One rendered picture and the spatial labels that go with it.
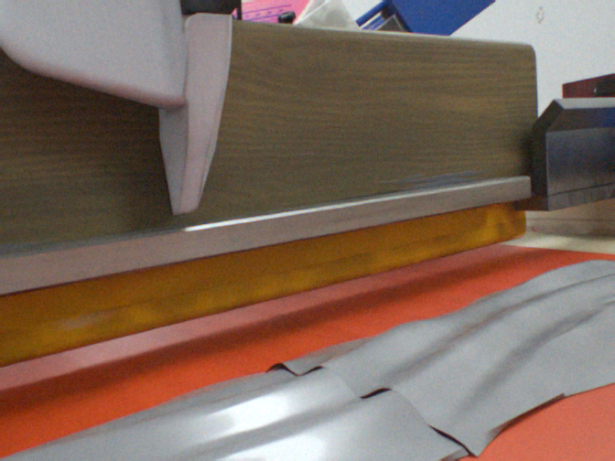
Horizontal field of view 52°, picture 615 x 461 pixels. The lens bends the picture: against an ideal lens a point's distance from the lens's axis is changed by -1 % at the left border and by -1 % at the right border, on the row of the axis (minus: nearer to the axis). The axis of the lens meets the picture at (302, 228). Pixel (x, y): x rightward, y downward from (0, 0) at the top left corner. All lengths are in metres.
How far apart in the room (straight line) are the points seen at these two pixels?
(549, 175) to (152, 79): 0.21
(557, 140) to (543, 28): 2.14
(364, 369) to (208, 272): 0.08
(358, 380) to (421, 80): 0.15
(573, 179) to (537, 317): 0.15
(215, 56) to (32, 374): 0.11
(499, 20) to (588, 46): 0.37
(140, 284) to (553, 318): 0.13
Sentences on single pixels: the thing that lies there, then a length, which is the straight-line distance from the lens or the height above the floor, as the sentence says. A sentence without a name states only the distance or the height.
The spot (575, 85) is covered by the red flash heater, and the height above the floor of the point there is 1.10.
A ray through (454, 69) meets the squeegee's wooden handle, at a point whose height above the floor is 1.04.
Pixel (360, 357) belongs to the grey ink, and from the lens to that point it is 0.16.
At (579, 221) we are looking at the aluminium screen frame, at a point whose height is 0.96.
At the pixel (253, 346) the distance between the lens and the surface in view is 0.20.
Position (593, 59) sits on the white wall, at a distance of 2.36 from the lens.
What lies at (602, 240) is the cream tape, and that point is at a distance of 0.38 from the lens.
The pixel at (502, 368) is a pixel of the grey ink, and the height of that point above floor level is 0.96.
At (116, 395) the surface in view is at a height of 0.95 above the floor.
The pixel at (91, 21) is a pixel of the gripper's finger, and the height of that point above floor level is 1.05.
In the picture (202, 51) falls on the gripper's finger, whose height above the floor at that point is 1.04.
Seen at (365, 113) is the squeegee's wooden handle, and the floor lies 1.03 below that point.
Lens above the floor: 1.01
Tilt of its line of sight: 7 degrees down
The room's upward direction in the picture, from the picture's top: 4 degrees counter-clockwise
